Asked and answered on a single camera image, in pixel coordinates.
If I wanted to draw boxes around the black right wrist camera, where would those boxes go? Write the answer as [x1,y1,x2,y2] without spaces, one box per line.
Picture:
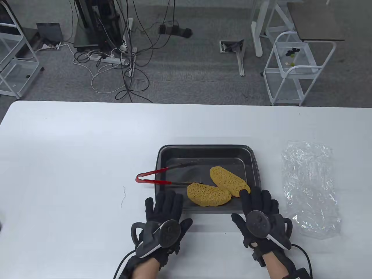
[286,267,311,279]

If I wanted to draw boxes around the person's left forearm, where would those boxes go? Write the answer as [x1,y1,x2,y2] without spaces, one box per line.
[131,256,161,279]

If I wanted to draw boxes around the white power strip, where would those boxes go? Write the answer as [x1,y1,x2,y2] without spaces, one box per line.
[88,53,130,65]

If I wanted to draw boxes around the black flat tablet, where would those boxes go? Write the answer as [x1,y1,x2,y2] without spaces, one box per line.
[36,22,64,44]

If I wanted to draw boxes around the grey side table top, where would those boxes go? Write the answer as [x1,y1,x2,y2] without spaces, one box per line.
[286,1,345,42]

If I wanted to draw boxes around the floor socket box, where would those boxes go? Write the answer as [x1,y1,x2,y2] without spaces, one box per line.
[219,40,245,54]

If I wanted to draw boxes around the yellow dried noodle block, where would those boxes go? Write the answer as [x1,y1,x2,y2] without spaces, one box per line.
[209,166,251,198]
[187,182,232,208]

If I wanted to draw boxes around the clear plastic bag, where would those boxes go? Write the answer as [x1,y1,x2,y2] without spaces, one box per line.
[281,141,342,239]

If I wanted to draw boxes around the person's left hand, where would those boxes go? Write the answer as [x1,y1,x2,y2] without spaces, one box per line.
[131,190,193,265]

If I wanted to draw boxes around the grey controller on left glove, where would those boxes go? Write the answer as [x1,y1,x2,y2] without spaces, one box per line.
[131,219,182,258]

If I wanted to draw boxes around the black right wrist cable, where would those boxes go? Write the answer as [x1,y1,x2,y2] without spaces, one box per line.
[290,244,313,279]

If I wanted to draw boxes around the tangle of black and white cables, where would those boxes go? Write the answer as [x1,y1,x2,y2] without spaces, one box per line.
[60,0,186,103]

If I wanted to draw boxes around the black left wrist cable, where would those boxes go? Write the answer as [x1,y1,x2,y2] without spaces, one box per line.
[113,249,137,279]

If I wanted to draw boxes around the person's right hand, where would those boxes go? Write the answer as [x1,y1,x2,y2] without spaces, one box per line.
[232,187,292,257]

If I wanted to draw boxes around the black equipment stand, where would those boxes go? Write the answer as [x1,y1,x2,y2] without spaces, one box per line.
[73,0,130,49]

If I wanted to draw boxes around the black power adapter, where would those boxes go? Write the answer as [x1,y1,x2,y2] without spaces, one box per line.
[159,20,193,38]

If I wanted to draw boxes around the red-handled metal tongs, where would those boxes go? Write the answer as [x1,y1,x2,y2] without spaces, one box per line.
[135,162,204,186]

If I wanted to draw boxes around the white wire trolley cart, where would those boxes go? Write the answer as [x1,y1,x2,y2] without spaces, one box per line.
[263,31,337,106]
[0,0,45,100]

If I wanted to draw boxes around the person's right forearm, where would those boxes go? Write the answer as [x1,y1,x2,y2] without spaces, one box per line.
[265,250,294,279]

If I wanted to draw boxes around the black baking tray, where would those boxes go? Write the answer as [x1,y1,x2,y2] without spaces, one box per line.
[155,144,264,214]

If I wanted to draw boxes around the grey controller on right glove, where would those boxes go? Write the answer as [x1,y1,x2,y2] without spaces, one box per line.
[246,210,293,251]

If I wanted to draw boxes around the white table leg frame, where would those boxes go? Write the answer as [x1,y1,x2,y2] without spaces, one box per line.
[238,0,297,77]

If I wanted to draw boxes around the grey controller on glove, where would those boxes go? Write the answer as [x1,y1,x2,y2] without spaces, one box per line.
[131,219,182,258]
[246,210,293,251]

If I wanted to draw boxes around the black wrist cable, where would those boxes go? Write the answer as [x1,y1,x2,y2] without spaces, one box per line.
[113,249,137,279]
[290,244,313,279]

